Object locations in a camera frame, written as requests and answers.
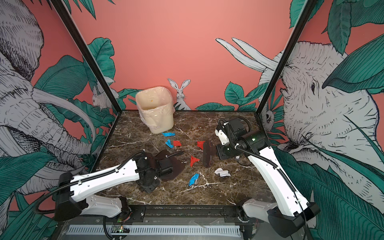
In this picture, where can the left black frame post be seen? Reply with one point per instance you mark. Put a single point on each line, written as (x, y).
(63, 13)

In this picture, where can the right black frame post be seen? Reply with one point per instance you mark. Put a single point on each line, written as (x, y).
(302, 21)

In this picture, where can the white crumpled paper scrap lower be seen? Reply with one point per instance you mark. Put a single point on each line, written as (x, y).
(222, 173)

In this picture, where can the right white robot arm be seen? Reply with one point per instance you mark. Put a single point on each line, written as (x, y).
(290, 214)

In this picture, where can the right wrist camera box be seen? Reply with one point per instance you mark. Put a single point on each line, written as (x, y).
(222, 137)

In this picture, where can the dark brown dustpan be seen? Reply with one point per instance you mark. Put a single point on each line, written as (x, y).
(168, 166)

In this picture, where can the black frame post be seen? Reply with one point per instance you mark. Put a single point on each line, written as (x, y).
(302, 21)
(63, 13)

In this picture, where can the black front mounting rail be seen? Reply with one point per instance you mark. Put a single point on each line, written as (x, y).
(231, 214)

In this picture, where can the blue paper scrap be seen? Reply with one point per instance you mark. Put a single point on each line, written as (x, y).
(194, 179)
(169, 144)
(168, 134)

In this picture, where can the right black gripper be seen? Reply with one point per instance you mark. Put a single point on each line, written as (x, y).
(220, 148)

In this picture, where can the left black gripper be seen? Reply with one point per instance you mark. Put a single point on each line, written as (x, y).
(149, 190)

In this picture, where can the white slotted cable duct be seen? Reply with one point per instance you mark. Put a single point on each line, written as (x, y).
(155, 230)

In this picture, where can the brown hand brush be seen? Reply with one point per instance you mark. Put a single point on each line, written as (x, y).
(209, 151)

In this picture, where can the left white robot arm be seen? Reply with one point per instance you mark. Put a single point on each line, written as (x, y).
(77, 195)

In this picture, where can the cream bin with plastic liner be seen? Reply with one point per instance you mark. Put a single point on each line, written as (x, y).
(156, 109)

